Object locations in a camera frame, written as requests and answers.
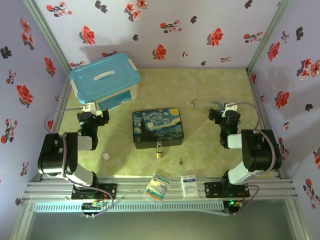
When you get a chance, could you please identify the brass padlock silver shackle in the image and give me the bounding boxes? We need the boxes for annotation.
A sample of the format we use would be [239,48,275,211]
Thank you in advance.
[155,143,166,159]

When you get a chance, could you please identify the stethoscope with blue tubing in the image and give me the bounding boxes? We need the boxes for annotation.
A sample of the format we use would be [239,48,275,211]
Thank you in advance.
[191,97,226,112]

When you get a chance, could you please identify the white storage box blue lid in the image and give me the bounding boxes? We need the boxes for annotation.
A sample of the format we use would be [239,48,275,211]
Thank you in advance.
[68,51,141,112]

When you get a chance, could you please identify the starry night painted lock box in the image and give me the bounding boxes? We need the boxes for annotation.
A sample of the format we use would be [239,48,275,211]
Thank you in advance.
[131,107,186,150]

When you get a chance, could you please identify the white printed packet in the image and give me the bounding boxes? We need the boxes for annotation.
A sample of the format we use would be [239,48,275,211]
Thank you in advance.
[180,174,200,199]

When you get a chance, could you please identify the small circuit board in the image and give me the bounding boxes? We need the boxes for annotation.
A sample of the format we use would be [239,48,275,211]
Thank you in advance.
[226,199,243,216]
[81,201,107,219]

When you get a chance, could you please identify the green blue printed sachet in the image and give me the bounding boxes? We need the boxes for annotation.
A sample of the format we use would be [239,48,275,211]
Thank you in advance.
[143,173,172,202]

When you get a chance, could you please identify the black camera module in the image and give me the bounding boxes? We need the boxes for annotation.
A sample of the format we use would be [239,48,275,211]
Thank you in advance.
[223,102,239,114]

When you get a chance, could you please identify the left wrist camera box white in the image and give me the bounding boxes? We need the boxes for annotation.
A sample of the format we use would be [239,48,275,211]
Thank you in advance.
[81,101,97,116]

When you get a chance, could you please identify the left arm grey cable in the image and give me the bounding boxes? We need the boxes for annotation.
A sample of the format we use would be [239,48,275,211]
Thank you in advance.
[43,106,119,216]

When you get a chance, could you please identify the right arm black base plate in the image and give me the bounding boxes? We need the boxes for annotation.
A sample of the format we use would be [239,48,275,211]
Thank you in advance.
[204,181,251,199]

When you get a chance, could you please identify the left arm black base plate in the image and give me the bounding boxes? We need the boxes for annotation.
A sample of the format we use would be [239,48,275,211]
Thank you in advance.
[71,182,118,200]

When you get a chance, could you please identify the aluminium front frame rails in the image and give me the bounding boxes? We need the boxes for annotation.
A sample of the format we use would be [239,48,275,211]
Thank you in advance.
[21,175,300,202]

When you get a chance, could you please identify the aluminium corner post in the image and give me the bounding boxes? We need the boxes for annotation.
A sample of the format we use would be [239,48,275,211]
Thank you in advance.
[245,0,293,76]
[23,0,73,74]

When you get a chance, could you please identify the white slotted cable duct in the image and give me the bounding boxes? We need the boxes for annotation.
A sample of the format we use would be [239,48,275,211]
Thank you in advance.
[33,201,225,214]

